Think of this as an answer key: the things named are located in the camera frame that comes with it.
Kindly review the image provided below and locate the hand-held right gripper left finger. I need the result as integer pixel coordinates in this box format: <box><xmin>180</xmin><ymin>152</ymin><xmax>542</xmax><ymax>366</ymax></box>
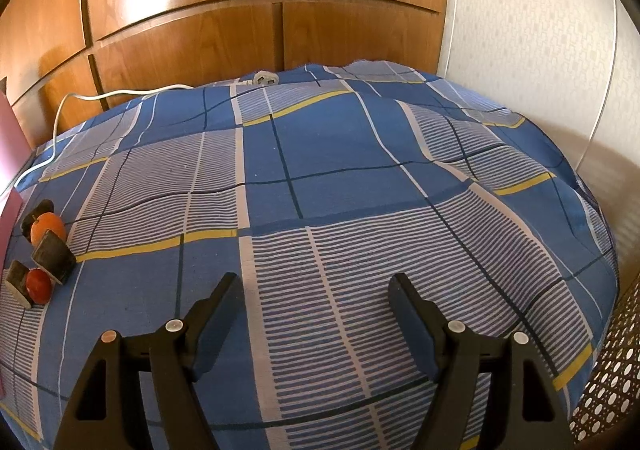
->
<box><xmin>54</xmin><ymin>272</ymin><xmax>243</xmax><ymax>450</ymax></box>

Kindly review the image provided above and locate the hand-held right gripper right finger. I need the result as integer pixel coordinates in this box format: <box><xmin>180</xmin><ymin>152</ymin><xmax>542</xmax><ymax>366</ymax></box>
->
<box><xmin>388</xmin><ymin>273</ymin><xmax>576</xmax><ymax>450</ymax></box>

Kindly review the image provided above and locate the red tomato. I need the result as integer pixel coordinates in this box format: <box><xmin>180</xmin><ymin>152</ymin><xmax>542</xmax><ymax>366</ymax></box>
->
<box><xmin>26</xmin><ymin>269</ymin><xmax>53</xmax><ymax>305</ymax></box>

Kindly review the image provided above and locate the pink cardboard box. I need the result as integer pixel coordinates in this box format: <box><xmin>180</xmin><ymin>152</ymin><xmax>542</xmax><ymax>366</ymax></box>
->
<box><xmin>0</xmin><ymin>191</ymin><xmax>24</xmax><ymax>401</ymax></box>

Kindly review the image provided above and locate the blue plaid cloth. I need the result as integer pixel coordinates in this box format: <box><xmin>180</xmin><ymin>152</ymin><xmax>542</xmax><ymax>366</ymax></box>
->
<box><xmin>0</xmin><ymin>61</ymin><xmax>618</xmax><ymax>450</ymax></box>

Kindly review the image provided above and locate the orange with stem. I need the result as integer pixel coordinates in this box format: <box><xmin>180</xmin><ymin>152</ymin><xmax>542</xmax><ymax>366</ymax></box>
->
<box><xmin>30</xmin><ymin>212</ymin><xmax>67</xmax><ymax>245</ymax></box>

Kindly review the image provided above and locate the woven cane chair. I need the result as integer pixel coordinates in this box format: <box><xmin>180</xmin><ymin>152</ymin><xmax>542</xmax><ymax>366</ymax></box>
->
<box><xmin>570</xmin><ymin>275</ymin><xmax>640</xmax><ymax>441</ymax></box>

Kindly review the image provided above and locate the pink electric kettle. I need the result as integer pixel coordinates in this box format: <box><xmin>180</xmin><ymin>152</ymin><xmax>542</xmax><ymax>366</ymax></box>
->
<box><xmin>0</xmin><ymin>76</ymin><xmax>28</xmax><ymax>191</ymax></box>

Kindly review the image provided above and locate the white power cord with plug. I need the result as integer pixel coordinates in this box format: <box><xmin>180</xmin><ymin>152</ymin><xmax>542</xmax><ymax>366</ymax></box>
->
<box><xmin>12</xmin><ymin>71</ymin><xmax>279</xmax><ymax>188</ymax></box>

